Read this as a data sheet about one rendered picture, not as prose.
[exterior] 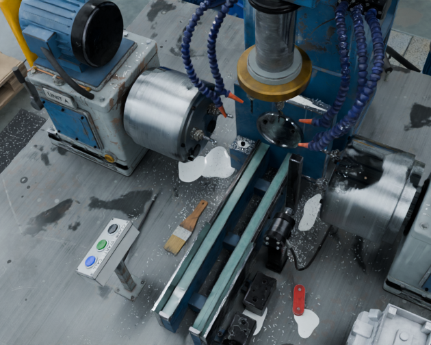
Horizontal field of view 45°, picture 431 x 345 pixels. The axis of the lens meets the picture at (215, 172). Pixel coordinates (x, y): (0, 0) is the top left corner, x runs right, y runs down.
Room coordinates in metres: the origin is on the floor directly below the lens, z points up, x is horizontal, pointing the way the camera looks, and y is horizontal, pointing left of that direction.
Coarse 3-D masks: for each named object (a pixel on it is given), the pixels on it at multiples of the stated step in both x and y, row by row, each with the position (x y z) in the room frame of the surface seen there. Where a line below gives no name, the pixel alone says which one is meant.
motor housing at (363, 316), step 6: (366, 312) 0.36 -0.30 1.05; (360, 318) 0.35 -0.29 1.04; (366, 318) 0.35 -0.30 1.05; (372, 324) 0.33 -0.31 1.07; (354, 336) 0.31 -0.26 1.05; (360, 336) 0.31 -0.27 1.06; (372, 336) 0.30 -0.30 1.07; (348, 342) 0.31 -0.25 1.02; (354, 342) 0.29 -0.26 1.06; (360, 342) 0.29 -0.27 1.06; (366, 342) 0.29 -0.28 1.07
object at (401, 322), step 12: (384, 312) 0.33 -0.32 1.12; (396, 312) 0.33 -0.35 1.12; (408, 312) 0.32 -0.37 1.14; (384, 324) 0.31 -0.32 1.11; (396, 324) 0.31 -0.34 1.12; (408, 324) 0.30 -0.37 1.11; (420, 324) 0.30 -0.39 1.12; (384, 336) 0.29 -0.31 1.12; (396, 336) 0.28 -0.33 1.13; (408, 336) 0.28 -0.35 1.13; (420, 336) 0.28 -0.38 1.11
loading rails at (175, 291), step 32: (256, 160) 0.91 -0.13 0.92; (288, 160) 0.89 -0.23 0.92; (256, 192) 0.85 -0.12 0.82; (224, 224) 0.70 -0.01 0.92; (256, 224) 0.69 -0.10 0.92; (192, 256) 0.61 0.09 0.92; (256, 256) 0.64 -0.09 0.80; (192, 288) 0.54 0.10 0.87; (224, 288) 0.51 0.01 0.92; (160, 320) 0.46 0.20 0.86; (224, 320) 0.46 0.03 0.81
